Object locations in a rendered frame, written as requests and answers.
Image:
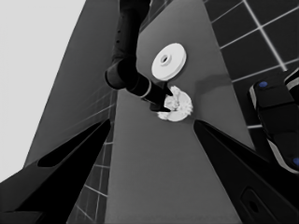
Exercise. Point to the large thick white disc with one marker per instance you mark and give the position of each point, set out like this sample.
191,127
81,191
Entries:
176,63

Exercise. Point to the white round carrier with pins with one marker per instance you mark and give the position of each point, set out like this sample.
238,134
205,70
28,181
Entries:
174,118

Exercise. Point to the dark robot body with pale edges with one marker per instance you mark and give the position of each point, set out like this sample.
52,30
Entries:
274,102

